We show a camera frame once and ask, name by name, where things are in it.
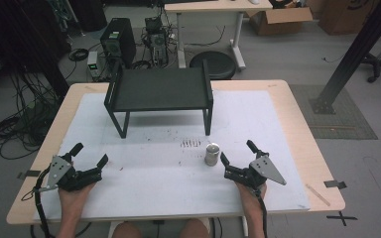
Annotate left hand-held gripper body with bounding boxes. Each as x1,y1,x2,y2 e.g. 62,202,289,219
32,152,103,193

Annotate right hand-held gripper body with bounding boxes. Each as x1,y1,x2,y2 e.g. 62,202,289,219
223,150,288,191

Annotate silver metal cylinder weight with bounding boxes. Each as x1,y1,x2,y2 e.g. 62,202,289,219
203,142,221,168

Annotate person's left hand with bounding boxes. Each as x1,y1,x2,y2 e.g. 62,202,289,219
58,181,97,208

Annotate person's right hand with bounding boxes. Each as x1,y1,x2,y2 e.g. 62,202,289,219
234,181,268,213

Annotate light wooden table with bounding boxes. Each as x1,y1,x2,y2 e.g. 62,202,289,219
6,78,347,226

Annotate black tape strip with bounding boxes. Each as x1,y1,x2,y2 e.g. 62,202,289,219
323,179,348,190
16,169,43,180

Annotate thin wooden stick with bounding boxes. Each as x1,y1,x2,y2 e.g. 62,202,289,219
305,183,331,207

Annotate white table mat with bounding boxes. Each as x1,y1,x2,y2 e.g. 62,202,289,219
33,89,313,222

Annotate person's left knee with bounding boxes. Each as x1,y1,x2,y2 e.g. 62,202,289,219
111,220,144,238

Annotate person's knee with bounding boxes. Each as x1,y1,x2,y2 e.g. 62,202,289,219
111,220,144,238
178,217,211,238

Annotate person's right knee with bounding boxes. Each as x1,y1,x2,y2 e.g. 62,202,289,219
178,217,211,238

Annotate small grey power supply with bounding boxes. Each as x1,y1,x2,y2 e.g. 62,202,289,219
86,51,100,79

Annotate round black stool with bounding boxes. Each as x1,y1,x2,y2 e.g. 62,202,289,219
189,51,238,81

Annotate grey floor mat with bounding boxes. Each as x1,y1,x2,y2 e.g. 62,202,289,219
289,83,379,141

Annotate black tape cross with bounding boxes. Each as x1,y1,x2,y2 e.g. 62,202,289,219
325,210,358,227

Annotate black metal shelf rack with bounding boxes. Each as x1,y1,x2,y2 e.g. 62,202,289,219
103,59,214,140

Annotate black computer tower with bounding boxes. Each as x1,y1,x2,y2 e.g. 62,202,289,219
99,17,137,69

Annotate dark curtain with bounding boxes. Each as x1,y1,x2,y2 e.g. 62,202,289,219
0,0,71,97

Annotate open cardboard box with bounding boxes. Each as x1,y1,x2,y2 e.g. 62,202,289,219
245,6,314,37

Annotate open computer case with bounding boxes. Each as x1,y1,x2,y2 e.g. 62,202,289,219
144,16,170,67

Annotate black metal stand beam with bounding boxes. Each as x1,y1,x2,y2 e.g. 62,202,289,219
309,0,381,116

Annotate white-legged wooden desk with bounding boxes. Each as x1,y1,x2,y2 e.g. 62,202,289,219
163,0,274,71

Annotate black office chair base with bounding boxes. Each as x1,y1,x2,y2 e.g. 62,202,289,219
361,52,381,84

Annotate large closed cardboard box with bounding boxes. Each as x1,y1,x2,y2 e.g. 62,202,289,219
317,0,381,36

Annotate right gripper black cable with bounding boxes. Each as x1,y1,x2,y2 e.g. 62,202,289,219
258,188,270,238

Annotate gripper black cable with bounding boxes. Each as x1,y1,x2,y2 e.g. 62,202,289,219
258,188,270,238
21,168,55,238

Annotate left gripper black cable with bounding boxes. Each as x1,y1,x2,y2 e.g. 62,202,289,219
21,168,55,238

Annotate tangled black floor cables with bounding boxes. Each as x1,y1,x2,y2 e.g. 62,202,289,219
0,71,62,161

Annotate coiled black cable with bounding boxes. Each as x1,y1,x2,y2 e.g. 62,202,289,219
67,48,90,62

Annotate thin black floor cable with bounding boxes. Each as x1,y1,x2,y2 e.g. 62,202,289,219
184,25,227,48

